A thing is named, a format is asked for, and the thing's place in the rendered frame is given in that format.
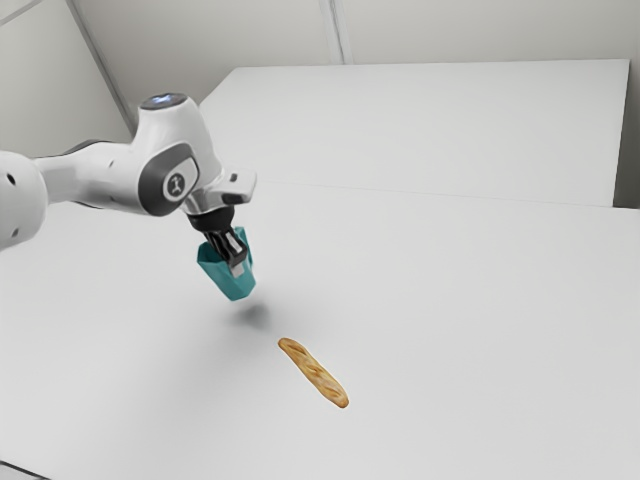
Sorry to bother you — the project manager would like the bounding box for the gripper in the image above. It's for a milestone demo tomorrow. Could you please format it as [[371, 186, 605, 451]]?
[[187, 206, 249, 279]]

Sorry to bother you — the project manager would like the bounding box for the teal faceted mug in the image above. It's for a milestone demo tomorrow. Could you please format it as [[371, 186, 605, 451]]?
[[195, 226, 257, 303]]

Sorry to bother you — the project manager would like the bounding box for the golden baguette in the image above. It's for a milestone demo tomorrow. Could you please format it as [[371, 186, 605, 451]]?
[[277, 337, 350, 411]]

